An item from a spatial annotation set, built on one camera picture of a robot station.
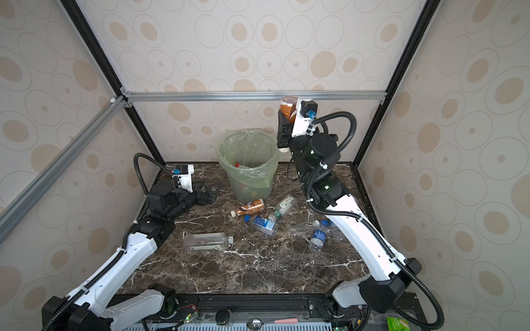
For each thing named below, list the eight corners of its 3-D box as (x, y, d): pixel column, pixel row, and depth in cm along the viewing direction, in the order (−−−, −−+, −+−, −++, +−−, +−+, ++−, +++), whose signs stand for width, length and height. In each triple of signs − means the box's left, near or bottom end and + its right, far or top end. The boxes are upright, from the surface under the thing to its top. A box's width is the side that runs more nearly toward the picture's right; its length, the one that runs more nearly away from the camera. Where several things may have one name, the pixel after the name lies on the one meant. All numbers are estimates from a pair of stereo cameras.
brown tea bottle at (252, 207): (238, 219, 99) (237, 213, 95) (236, 212, 101) (234, 206, 97) (265, 211, 102) (264, 205, 97) (262, 204, 104) (262, 198, 100)
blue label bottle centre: (243, 224, 97) (242, 218, 93) (247, 217, 100) (246, 211, 95) (273, 236, 93) (273, 231, 89) (277, 228, 96) (277, 223, 91)
